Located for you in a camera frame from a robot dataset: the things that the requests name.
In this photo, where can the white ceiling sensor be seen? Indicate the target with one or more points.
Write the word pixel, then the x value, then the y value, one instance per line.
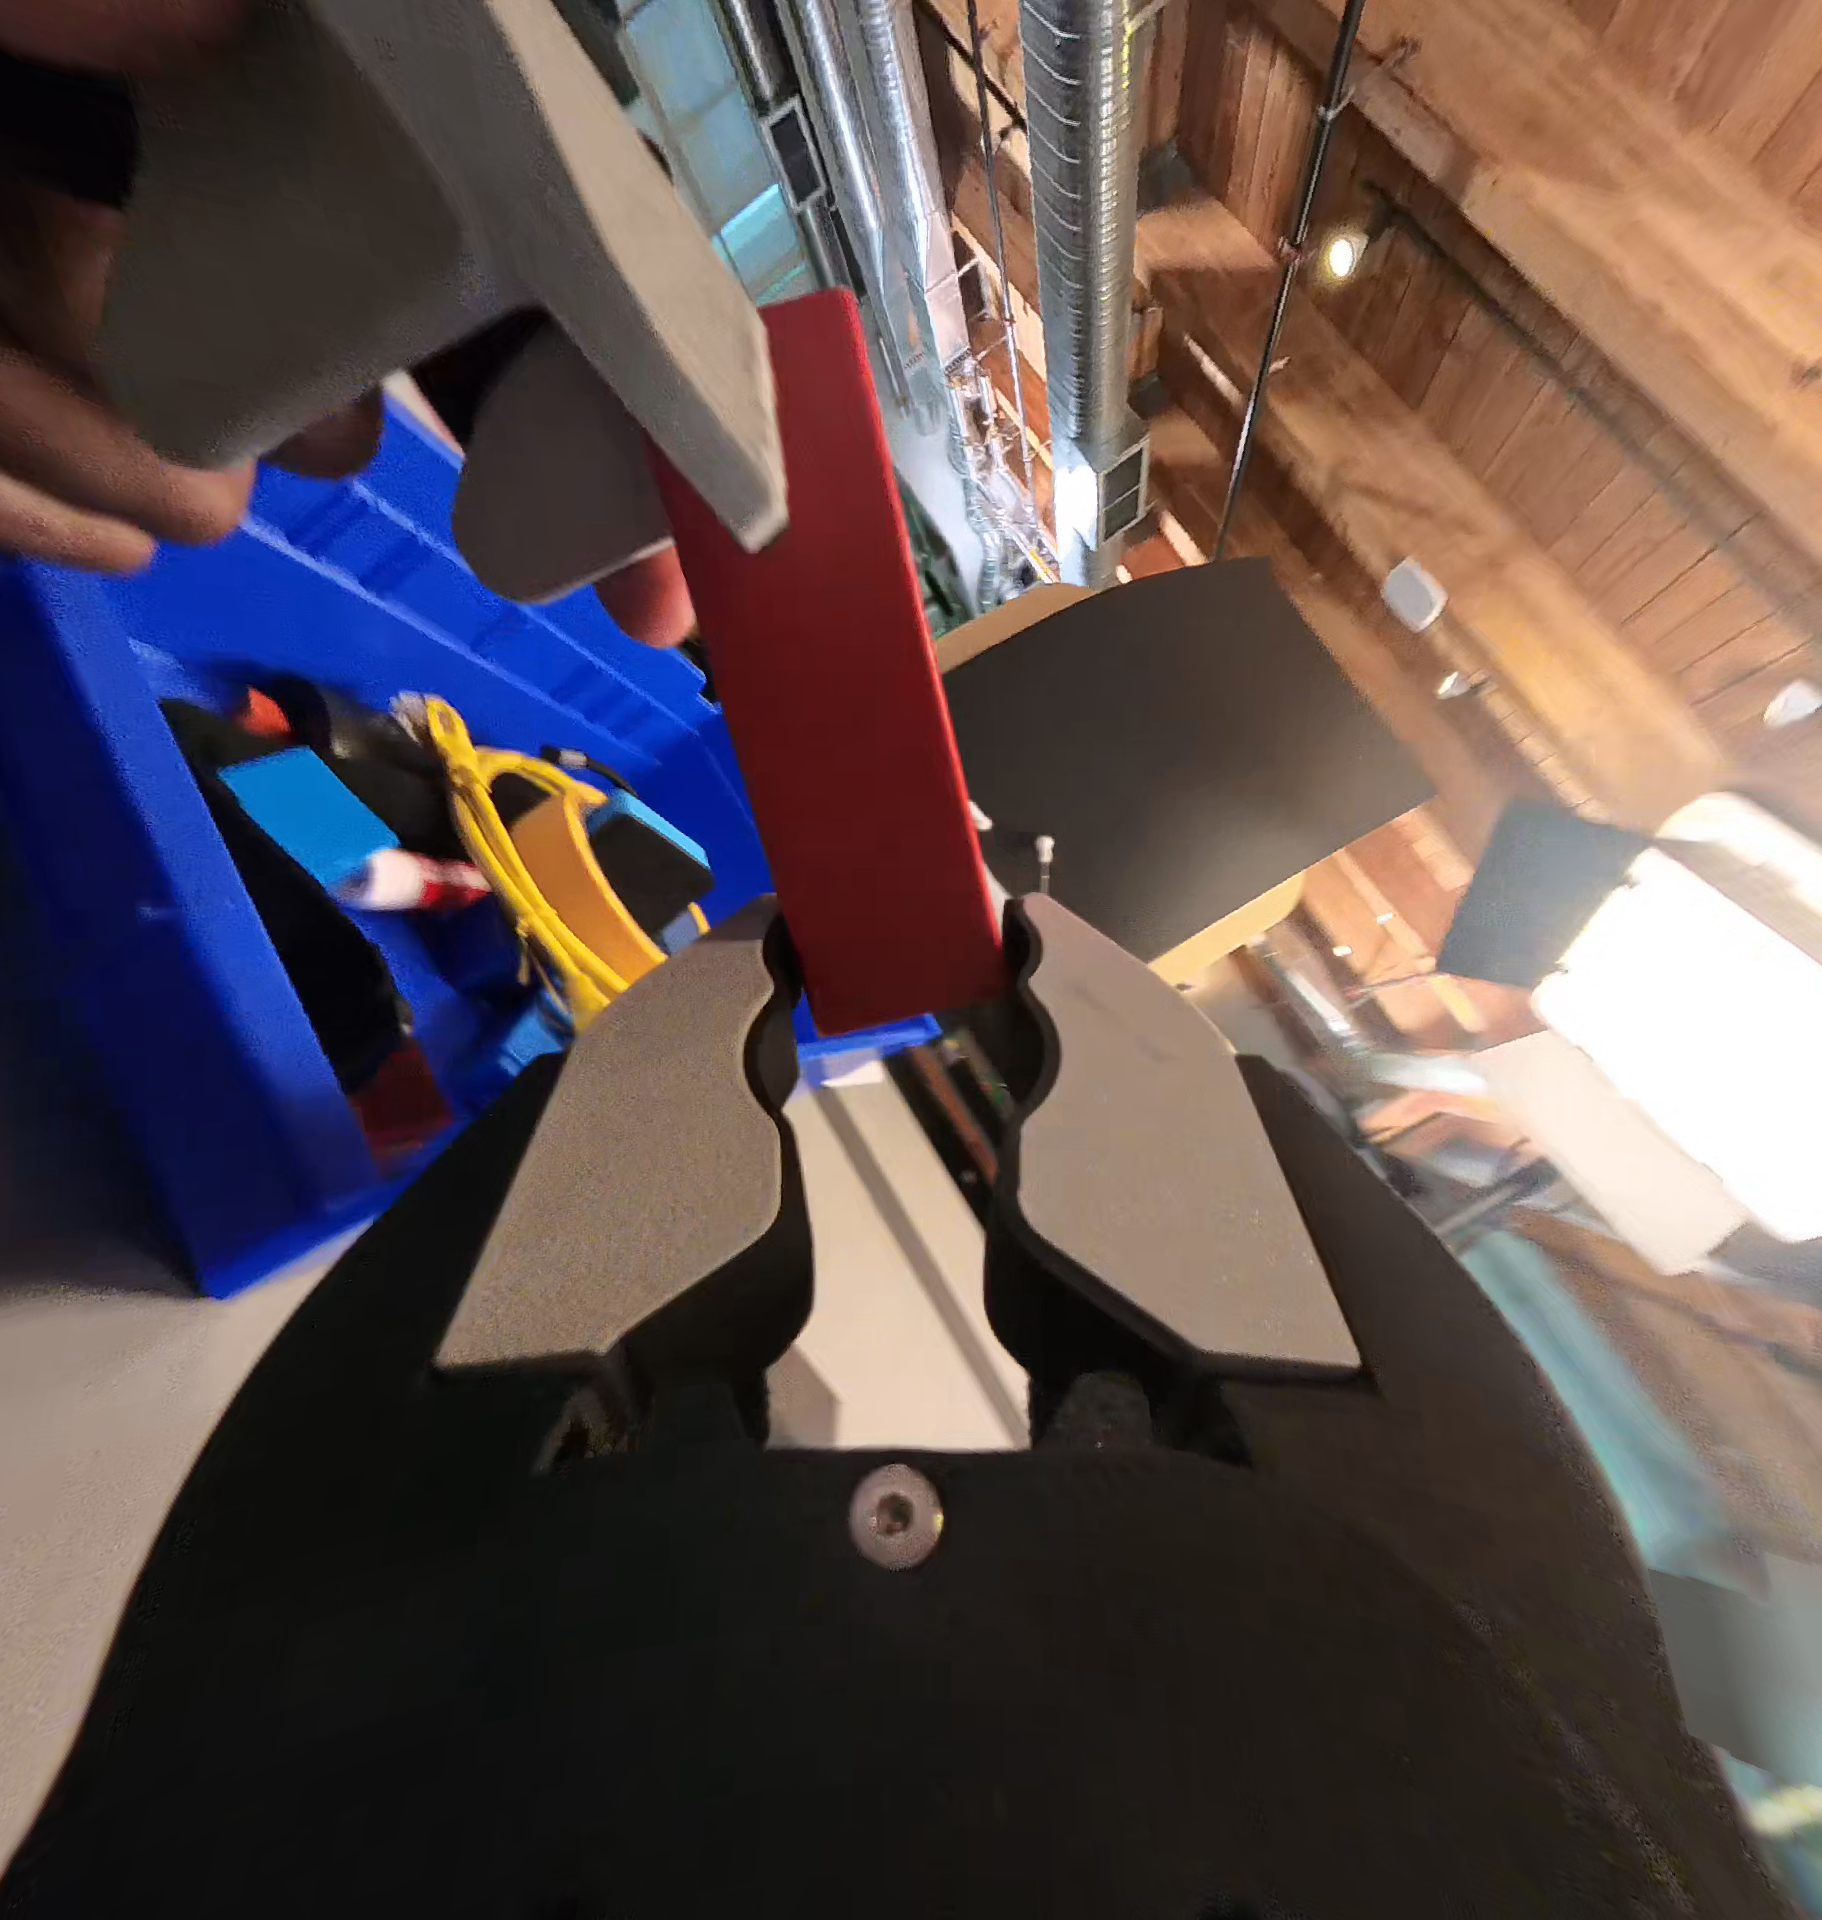
pixel 1414 596

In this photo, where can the yellow tape roll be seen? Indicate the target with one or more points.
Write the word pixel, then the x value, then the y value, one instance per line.
pixel 582 886

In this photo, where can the blue plastic bin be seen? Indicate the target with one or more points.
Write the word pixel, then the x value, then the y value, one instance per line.
pixel 131 976

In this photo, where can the metal ventilation duct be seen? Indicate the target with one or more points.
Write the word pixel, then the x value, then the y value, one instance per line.
pixel 1084 228

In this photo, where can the person's left hand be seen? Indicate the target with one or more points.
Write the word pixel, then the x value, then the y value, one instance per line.
pixel 43 451

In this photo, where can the black foam board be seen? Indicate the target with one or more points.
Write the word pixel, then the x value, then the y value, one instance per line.
pixel 1155 752

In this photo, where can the white red glue stick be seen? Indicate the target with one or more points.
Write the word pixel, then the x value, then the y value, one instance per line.
pixel 400 883

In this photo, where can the blue whiteboard eraser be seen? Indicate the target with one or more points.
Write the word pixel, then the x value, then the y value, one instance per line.
pixel 655 862

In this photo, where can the red wooden block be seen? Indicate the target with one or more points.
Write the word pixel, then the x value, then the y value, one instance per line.
pixel 839 720

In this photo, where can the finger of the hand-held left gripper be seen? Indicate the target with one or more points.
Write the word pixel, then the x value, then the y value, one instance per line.
pixel 550 478
pixel 582 195

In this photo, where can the thin metal conduit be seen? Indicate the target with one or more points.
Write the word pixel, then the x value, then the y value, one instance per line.
pixel 1303 228

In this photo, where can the ceiling spot light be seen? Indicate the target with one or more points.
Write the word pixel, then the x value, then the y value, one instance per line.
pixel 1344 256

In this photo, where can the silver insulated pipe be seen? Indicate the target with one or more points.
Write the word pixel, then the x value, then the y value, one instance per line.
pixel 867 152

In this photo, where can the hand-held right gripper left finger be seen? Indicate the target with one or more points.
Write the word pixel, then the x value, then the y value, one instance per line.
pixel 625 1186

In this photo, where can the orange marker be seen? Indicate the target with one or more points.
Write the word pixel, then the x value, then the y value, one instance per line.
pixel 264 710

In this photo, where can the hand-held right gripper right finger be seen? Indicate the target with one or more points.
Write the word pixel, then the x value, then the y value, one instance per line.
pixel 1165 1202

